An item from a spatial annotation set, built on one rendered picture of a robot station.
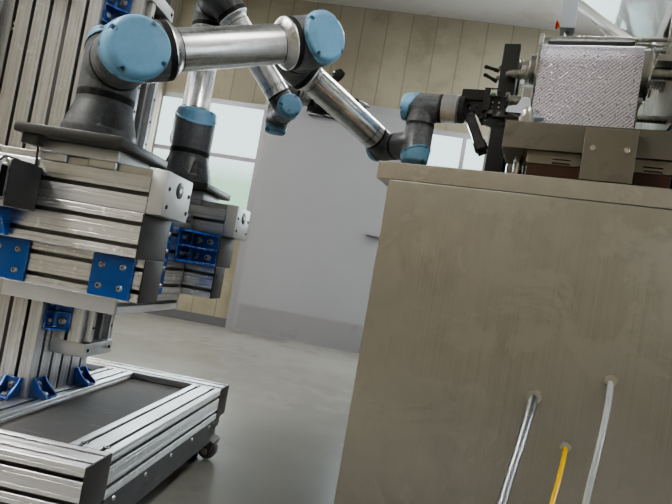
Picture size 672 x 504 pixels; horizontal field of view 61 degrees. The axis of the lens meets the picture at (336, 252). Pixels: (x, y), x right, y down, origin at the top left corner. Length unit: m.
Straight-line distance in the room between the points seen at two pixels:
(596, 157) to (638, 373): 0.44
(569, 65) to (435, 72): 3.86
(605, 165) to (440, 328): 0.47
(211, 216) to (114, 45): 0.65
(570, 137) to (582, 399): 0.54
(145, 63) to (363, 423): 0.85
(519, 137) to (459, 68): 4.12
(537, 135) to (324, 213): 3.88
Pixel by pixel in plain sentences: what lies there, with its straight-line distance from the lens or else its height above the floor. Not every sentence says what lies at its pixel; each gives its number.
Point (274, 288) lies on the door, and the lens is 5.13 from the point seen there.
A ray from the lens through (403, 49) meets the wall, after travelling 5.49.
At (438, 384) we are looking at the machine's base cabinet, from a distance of 1.26.
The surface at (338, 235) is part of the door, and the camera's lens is 5.06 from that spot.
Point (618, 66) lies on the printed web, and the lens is 1.61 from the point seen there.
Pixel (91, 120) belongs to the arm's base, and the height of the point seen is 0.85.
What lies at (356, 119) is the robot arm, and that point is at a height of 1.05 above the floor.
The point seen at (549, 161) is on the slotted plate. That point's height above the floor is 0.95.
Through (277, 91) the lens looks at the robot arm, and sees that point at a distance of 1.84.
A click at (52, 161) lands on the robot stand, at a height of 0.76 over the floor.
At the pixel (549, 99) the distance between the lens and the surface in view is 1.58.
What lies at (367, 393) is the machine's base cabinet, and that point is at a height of 0.39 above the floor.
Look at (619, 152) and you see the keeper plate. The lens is 1.32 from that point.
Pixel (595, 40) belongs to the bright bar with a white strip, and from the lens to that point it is 1.97.
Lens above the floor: 0.63
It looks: 2 degrees up
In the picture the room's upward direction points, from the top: 10 degrees clockwise
